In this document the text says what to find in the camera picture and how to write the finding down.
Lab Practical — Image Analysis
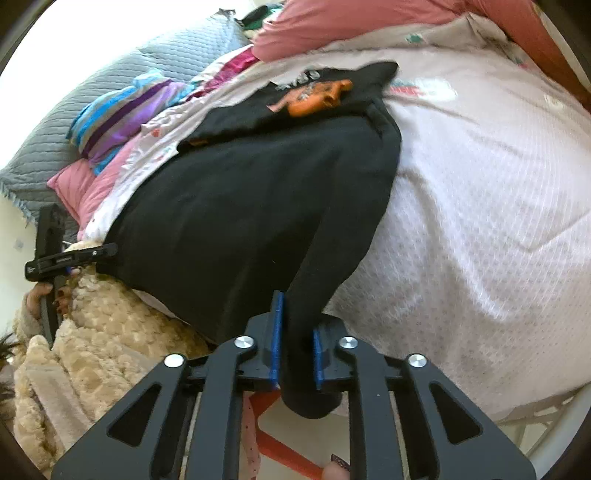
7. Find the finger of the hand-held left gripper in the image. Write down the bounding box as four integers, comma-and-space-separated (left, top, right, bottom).
69, 248, 119, 278

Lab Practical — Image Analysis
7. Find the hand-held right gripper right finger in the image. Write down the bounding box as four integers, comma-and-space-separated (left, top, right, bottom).
313, 315, 536, 480

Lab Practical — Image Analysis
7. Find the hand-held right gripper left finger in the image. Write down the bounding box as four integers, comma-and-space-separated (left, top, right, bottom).
51, 291, 284, 480

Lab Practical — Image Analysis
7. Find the black sweater with orange cuffs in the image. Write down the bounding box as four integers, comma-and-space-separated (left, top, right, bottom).
95, 62, 402, 421

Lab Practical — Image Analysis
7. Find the person's left hand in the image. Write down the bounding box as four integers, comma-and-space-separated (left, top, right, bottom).
25, 270, 78, 324

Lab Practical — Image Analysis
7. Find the person's right hand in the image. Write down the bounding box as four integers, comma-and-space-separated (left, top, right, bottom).
322, 453, 354, 480

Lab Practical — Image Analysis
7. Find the pink pillow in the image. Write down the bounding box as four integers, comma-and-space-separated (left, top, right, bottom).
46, 134, 139, 236

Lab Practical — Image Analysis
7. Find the fluffy beige robe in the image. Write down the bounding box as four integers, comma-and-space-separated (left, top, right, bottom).
11, 240, 222, 472

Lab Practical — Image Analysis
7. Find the grey quilted headboard cushion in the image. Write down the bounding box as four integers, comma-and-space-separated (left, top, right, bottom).
0, 14, 252, 232

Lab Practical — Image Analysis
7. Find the pink dotted pajama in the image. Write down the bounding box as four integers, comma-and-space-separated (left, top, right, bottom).
242, 394, 265, 480

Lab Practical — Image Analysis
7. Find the striped pillow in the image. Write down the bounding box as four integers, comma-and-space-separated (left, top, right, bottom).
67, 67, 195, 176

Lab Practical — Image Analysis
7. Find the pinkish strawberry print duvet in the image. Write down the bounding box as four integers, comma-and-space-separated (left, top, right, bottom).
78, 14, 591, 416

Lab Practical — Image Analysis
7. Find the red lace cloth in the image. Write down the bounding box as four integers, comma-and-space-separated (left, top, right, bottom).
189, 44, 262, 100

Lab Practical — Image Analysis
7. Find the black folded cloth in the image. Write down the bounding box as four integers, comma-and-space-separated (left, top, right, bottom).
235, 4, 280, 27

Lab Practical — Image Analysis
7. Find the pink comforter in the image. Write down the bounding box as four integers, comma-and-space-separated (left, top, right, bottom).
252, 0, 583, 116

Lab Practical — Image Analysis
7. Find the orange frame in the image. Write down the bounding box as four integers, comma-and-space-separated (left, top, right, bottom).
252, 392, 325, 480

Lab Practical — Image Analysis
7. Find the white bed frame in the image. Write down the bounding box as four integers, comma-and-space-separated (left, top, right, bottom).
496, 388, 591, 472

